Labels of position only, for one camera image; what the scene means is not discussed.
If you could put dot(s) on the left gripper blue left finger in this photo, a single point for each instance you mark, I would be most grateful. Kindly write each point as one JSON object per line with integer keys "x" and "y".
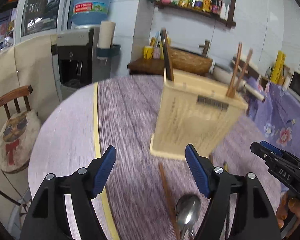
{"x": 101, "y": 169}

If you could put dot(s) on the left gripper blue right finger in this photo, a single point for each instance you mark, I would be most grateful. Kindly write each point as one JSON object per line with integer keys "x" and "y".
{"x": 199, "y": 174}

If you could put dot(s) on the metal spoon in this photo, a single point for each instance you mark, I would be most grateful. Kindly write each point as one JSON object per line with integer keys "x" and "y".
{"x": 187, "y": 213}

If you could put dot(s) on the brown wooden chopstick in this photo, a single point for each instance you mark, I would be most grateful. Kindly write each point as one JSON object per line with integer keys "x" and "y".
{"x": 169, "y": 200}
{"x": 245, "y": 66}
{"x": 234, "y": 82}

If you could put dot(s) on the person's right hand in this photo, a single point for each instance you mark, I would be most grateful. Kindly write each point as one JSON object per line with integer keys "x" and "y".
{"x": 288, "y": 204}

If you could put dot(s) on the purple floral cloth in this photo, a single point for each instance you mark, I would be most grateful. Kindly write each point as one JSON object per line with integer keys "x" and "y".
{"x": 277, "y": 117}

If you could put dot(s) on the cream plastic utensil holder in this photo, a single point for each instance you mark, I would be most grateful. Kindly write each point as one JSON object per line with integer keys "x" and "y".
{"x": 193, "y": 110}

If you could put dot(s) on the wooden chair with cushion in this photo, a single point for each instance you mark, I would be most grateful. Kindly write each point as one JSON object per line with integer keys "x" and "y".
{"x": 19, "y": 133}

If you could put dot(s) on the cream frying pan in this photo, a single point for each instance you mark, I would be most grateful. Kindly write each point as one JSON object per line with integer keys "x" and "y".
{"x": 224, "y": 75}

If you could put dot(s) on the water dispenser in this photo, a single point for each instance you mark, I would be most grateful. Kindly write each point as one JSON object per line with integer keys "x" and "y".
{"x": 78, "y": 64}

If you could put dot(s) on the yellow roll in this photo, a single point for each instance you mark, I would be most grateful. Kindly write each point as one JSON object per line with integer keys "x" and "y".
{"x": 278, "y": 67}

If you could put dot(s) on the woven basket basin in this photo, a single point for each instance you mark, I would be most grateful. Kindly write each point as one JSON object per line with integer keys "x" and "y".
{"x": 190, "y": 61}

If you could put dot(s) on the yellow cup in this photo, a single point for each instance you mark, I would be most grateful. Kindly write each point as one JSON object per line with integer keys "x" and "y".
{"x": 148, "y": 52}

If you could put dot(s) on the bronze faucet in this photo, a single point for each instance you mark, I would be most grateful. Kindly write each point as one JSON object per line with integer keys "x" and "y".
{"x": 205, "y": 48}

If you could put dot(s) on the blue water jug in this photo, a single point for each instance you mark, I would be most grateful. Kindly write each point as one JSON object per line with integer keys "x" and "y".
{"x": 89, "y": 12}

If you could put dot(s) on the window with white frame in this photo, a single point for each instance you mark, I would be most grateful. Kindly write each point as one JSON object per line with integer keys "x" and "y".
{"x": 40, "y": 17}

